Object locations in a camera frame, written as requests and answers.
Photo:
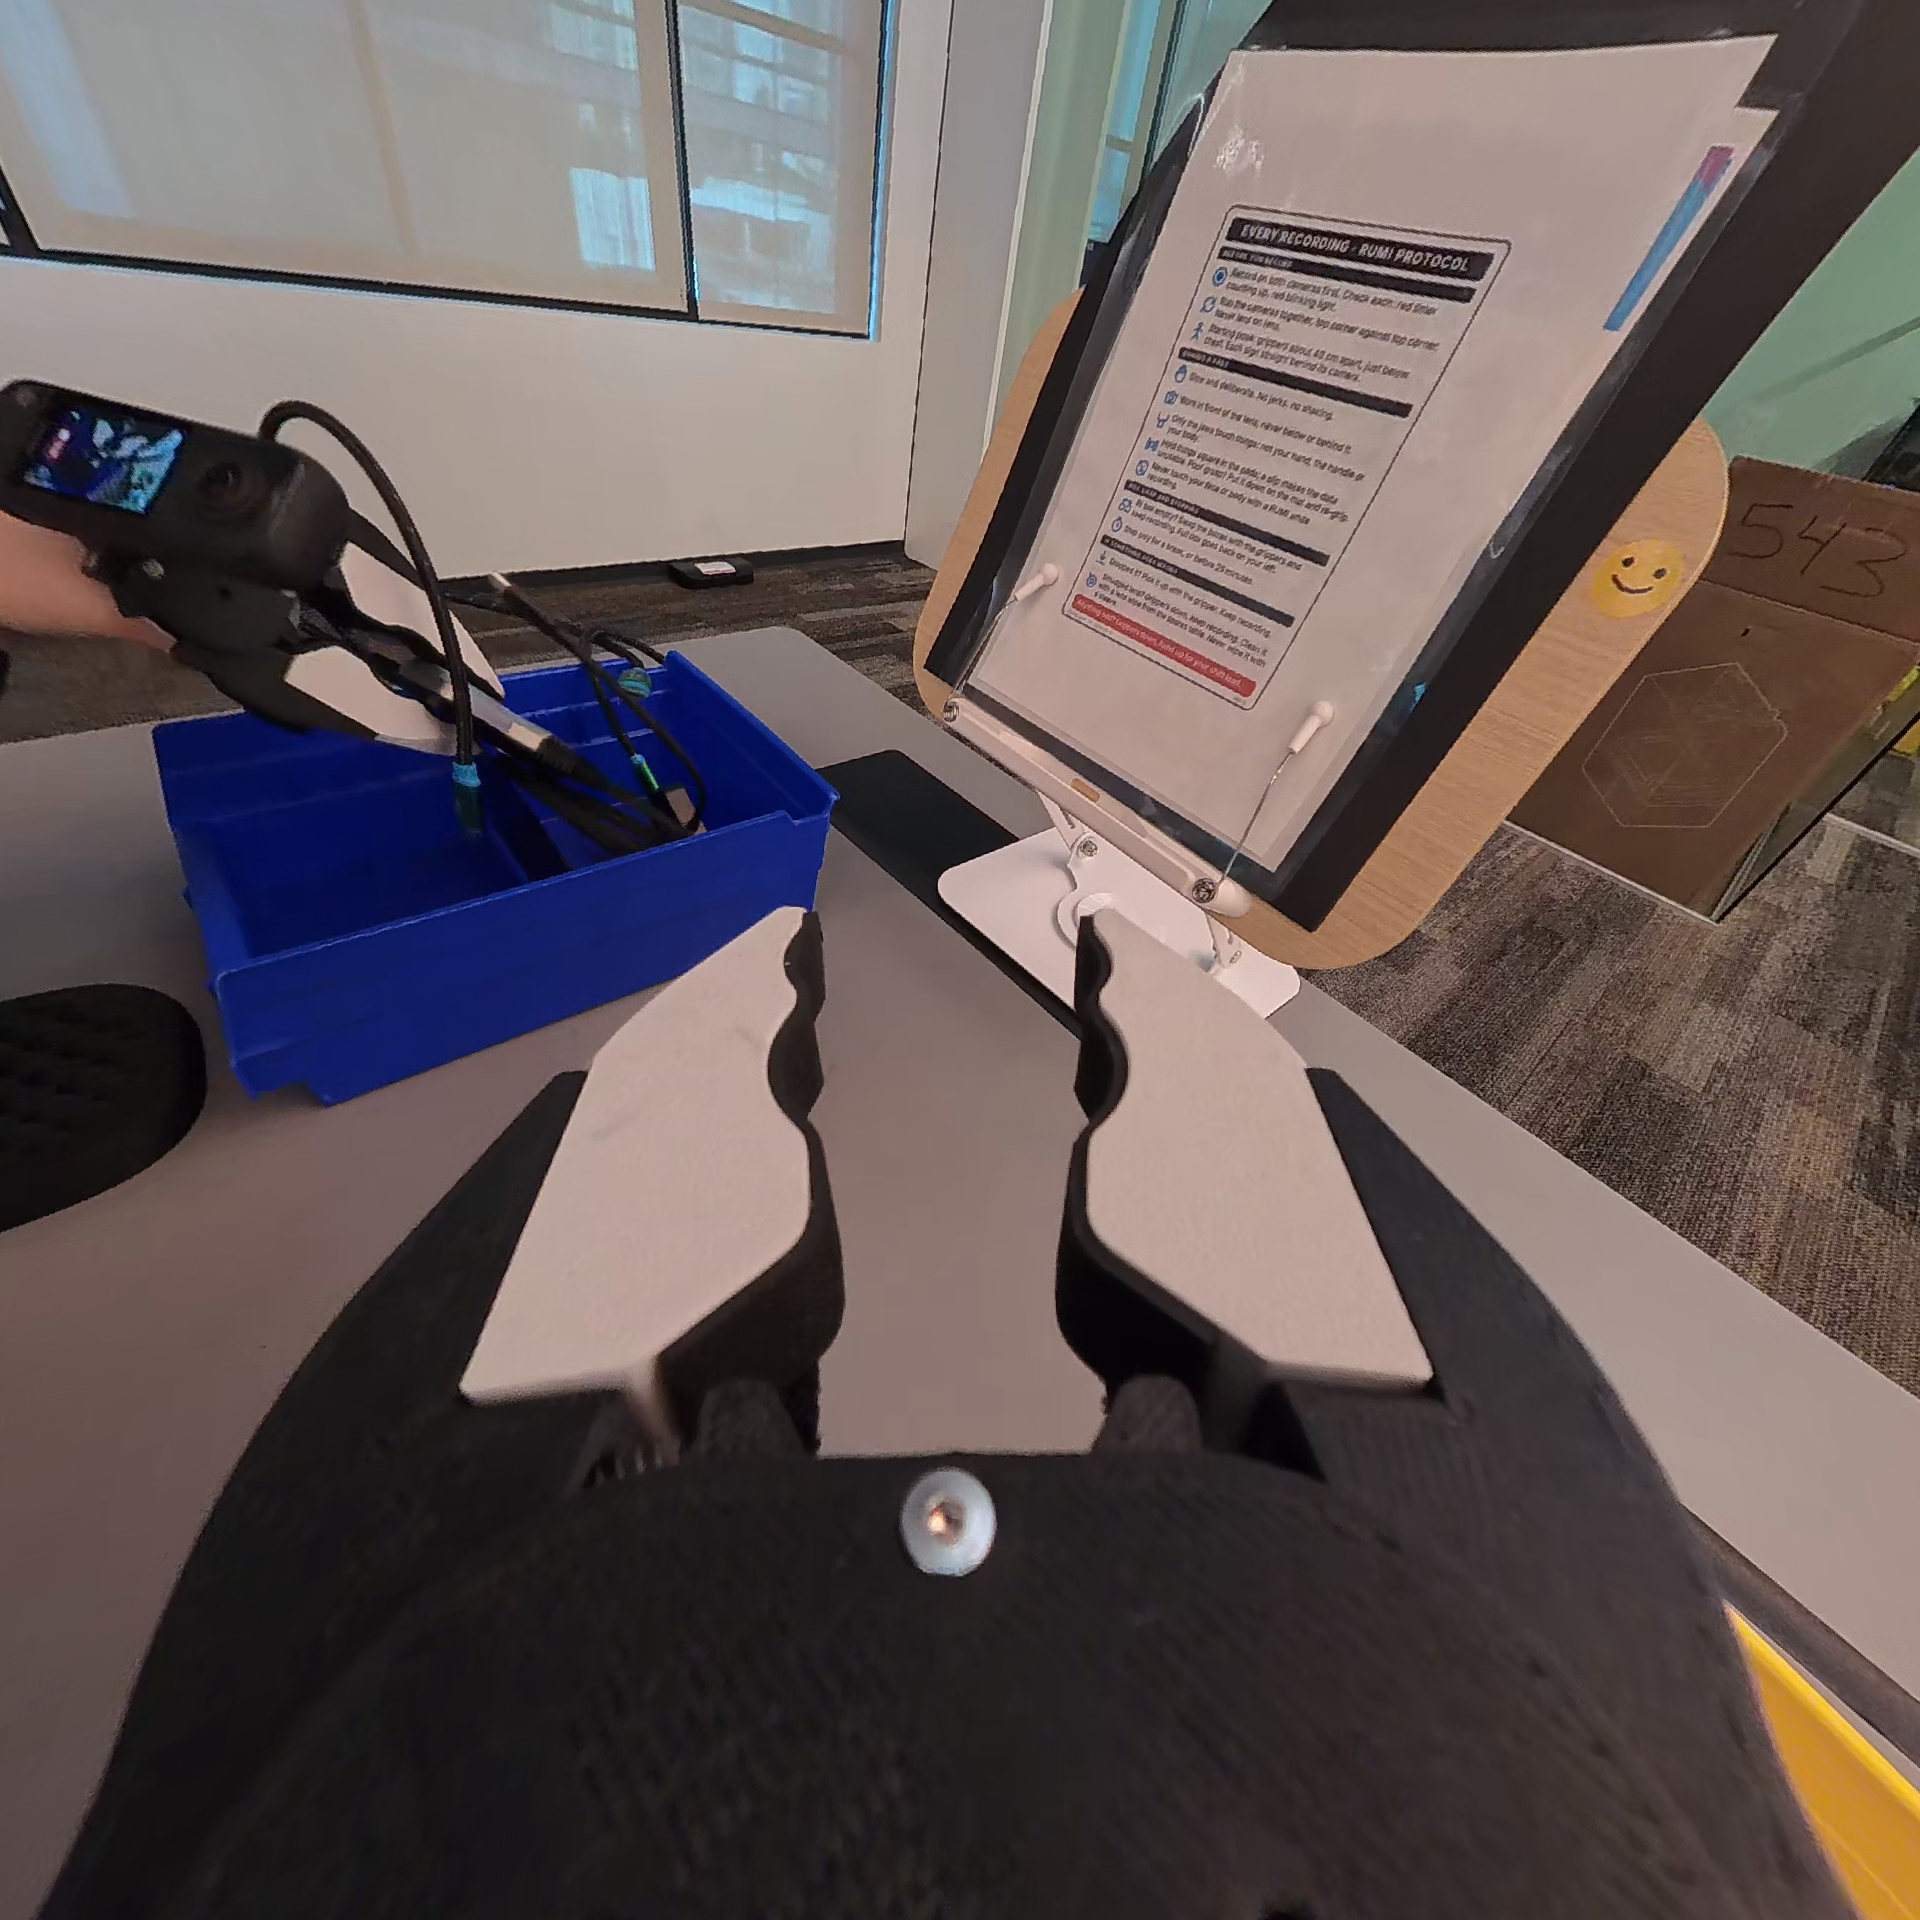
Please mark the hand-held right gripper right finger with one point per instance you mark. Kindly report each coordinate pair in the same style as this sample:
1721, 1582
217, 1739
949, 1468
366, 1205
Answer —
1246, 1200

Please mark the blue plastic bin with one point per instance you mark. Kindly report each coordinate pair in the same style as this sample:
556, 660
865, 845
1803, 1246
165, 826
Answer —
452, 963

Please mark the printed instruction sheet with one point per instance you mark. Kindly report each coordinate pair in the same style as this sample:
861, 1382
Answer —
1501, 452

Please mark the brown cardboard box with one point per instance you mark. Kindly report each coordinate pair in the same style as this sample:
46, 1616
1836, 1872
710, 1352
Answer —
1726, 720

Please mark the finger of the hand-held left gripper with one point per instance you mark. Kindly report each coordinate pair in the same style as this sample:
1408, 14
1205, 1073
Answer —
428, 639
378, 712

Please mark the person's left hand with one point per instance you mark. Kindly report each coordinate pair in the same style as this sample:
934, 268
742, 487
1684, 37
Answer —
59, 592

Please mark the large gridded window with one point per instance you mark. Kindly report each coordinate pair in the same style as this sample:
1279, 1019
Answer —
452, 134

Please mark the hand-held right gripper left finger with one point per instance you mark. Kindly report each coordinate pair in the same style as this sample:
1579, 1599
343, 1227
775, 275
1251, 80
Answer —
662, 1200

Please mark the black floor outlet box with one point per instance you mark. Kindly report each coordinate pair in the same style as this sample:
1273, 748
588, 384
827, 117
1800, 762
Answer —
710, 574

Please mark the yellow plastic bin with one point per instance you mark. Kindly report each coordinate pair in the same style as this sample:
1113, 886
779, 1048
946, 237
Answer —
1846, 1786

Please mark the yellow smiley sticker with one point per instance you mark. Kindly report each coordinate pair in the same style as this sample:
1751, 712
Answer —
1635, 581

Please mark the instruction sign on stand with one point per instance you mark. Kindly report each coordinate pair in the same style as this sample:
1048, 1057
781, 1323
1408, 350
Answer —
1568, 503
1501, 781

